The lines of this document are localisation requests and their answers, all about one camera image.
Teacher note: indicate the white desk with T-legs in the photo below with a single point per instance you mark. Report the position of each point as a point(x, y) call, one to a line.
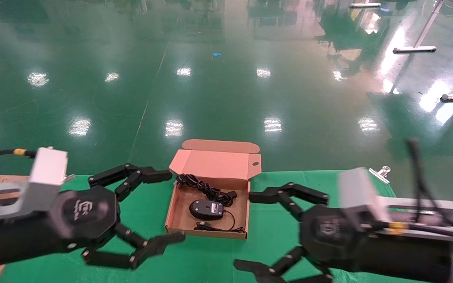
point(415, 49)

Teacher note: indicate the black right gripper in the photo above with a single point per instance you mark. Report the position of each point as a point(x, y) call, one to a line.
point(328, 236)

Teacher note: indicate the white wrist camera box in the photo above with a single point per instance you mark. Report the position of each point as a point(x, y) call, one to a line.
point(47, 169)
point(362, 196)

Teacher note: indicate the white table foot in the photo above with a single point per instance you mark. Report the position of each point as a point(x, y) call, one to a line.
point(364, 4)

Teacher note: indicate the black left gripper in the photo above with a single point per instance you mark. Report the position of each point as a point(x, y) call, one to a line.
point(87, 214)

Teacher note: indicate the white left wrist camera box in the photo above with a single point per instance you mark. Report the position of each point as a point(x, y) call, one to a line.
point(47, 169)

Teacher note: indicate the green tablecloth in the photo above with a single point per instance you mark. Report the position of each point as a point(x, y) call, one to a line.
point(210, 259)

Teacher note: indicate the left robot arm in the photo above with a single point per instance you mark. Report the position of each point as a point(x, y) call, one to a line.
point(14, 239)

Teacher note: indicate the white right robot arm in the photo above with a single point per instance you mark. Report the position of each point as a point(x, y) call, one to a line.
point(407, 255)

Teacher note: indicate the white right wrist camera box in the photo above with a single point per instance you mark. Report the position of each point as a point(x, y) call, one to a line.
point(362, 196)

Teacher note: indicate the brown cardboard mailer box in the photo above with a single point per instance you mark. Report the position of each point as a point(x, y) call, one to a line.
point(210, 163)

